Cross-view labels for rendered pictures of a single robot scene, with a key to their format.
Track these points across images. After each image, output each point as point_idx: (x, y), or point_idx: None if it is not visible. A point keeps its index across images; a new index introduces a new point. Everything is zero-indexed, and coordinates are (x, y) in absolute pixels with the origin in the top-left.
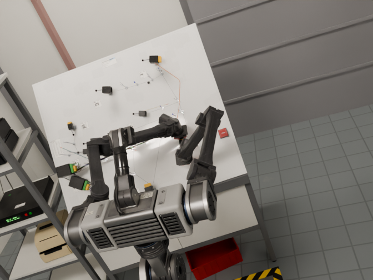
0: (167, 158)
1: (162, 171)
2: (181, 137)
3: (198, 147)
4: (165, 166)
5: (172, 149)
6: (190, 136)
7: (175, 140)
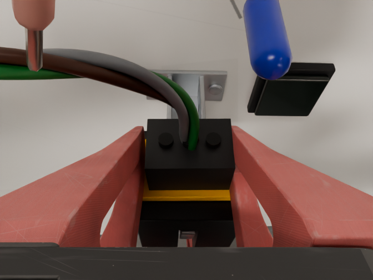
0: (10, 138)
1: (1, 185)
2: (176, 177)
3: (312, 115)
4: (12, 169)
5: (51, 99)
6: (283, 15)
7: (72, 31)
